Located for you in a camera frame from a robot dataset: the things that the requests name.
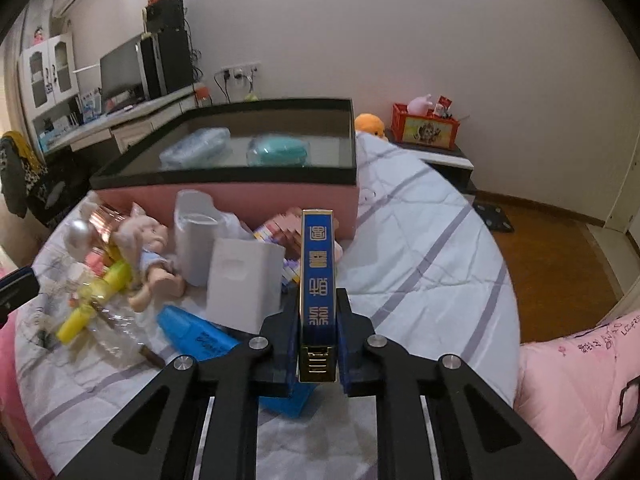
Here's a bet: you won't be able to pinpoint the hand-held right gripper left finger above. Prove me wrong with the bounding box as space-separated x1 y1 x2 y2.
52 287 301 480

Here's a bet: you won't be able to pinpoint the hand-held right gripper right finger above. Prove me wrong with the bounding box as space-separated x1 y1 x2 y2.
335 287 581 480

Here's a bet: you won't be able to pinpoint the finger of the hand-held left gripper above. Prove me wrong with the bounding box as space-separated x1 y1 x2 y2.
0 266 40 328

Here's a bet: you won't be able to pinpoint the blue and gold box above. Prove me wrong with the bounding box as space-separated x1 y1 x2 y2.
297 208 340 384

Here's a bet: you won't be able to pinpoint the pink building block model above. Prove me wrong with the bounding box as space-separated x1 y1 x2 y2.
252 212 344 292

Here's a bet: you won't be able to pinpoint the white rectangular box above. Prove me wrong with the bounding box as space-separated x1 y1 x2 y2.
206 237 286 334

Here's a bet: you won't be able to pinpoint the yellow plastic toy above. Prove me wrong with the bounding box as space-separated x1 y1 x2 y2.
56 260 132 344

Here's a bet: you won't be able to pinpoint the pearl white ball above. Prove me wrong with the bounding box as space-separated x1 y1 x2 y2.
66 218 96 252

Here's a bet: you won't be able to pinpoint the blue plastic packet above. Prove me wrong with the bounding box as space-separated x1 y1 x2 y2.
157 305 314 419

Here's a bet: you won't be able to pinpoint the clear bottle with cork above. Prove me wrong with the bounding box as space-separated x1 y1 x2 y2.
87 310 167 369

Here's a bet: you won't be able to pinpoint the rose gold perfume bottle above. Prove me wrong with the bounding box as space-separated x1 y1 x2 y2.
90 203 127 244

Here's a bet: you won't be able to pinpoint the pink cloth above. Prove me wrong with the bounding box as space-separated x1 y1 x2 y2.
0 330 56 480

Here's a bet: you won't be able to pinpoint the white plastic container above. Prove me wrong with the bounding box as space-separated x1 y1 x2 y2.
173 190 237 288

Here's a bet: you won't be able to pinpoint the baby doll with pink hat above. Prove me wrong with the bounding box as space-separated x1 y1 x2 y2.
112 203 187 314

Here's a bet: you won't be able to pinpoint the white desk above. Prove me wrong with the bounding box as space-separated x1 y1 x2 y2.
30 85 202 157

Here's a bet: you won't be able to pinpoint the teal item in clear case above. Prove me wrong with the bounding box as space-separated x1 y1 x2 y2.
246 133 311 167

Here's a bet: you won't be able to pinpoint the black floor scale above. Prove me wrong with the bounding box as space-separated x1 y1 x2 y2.
474 200 515 234

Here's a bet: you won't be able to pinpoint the black top nightstand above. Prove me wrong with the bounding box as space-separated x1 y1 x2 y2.
390 139 479 194

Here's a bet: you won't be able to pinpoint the paper sheet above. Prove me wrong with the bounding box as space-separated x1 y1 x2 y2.
159 127 232 169

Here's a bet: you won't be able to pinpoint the orange plush toy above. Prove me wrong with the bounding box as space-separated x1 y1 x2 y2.
354 113 389 142

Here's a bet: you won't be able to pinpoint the white glass door cabinet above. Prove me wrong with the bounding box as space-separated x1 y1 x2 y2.
17 32 81 111

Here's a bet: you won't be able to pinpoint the red plastic crate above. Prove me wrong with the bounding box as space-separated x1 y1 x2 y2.
391 103 461 150

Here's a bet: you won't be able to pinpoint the computer monitor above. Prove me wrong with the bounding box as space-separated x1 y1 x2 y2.
99 40 149 104

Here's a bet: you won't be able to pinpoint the pink plush toy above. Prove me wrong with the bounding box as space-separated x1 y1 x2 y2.
407 93 435 115

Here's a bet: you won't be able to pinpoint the black computer tower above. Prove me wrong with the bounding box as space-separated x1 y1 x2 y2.
140 29 195 101

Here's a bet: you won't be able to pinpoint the black power cables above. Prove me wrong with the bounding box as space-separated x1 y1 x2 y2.
214 70 257 107

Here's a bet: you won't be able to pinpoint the white wall outlet strip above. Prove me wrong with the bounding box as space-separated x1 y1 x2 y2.
220 61 262 79

